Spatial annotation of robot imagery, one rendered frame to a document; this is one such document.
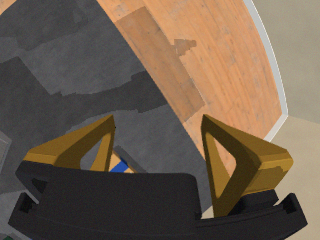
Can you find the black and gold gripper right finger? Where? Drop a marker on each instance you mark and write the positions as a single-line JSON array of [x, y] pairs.
[[260, 165]]

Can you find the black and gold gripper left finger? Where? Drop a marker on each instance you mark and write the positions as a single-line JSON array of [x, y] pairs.
[[66, 151]]

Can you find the brown welding electrode pack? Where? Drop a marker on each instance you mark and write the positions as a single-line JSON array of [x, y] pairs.
[[118, 164]]

